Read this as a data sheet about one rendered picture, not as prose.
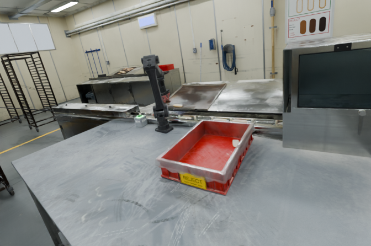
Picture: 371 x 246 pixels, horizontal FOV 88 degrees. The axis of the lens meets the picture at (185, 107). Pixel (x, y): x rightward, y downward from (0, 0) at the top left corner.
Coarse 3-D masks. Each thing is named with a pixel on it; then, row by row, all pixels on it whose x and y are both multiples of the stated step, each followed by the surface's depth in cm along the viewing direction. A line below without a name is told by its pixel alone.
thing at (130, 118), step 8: (56, 112) 231; (120, 120) 176; (128, 120) 170; (152, 120) 156; (168, 120) 147; (176, 120) 145; (184, 120) 142; (192, 120) 140; (256, 128) 115; (264, 128) 112; (272, 128) 110; (280, 128) 109
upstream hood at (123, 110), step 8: (64, 104) 240; (72, 104) 232; (80, 104) 225; (88, 104) 218; (96, 104) 212; (104, 104) 206; (112, 104) 201; (120, 104) 196; (64, 112) 222; (72, 112) 213; (80, 112) 205; (88, 112) 198; (96, 112) 191; (104, 112) 184; (112, 112) 178; (120, 112) 172; (128, 112) 173
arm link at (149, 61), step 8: (144, 56) 122; (152, 56) 121; (144, 64) 118; (152, 64) 117; (152, 72) 119; (152, 80) 122; (152, 88) 125; (160, 96) 130; (160, 104) 133; (168, 112) 143
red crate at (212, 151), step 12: (204, 144) 112; (216, 144) 110; (228, 144) 108; (192, 156) 101; (204, 156) 100; (216, 156) 98; (228, 156) 96; (240, 156) 88; (216, 168) 89; (180, 180) 83; (228, 180) 75
